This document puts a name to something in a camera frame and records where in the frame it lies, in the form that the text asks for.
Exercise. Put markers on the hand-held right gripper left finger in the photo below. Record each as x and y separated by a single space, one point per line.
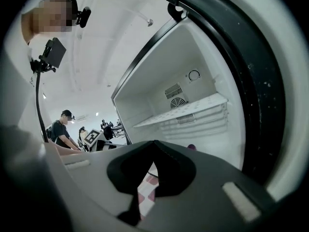
125 170

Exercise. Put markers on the black head camera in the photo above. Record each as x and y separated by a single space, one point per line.
84 17

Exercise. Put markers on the person's left forearm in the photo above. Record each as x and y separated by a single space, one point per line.
66 150

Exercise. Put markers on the black chest camera mount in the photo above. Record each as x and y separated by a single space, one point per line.
56 51

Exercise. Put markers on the metal ceiling sprinkler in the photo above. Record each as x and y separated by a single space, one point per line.
150 22

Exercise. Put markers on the purple eggplant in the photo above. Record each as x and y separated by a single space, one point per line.
192 147

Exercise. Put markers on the black mini fridge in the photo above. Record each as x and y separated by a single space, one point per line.
193 57

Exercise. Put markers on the person's white shirt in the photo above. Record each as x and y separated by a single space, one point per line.
14 93

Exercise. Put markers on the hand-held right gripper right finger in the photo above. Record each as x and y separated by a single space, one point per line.
178 175

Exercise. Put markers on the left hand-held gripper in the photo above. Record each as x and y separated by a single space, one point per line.
93 138

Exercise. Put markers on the person's head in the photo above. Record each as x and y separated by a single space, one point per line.
31 25

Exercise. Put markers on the pink checkered tablecloth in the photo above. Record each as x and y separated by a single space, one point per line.
147 190

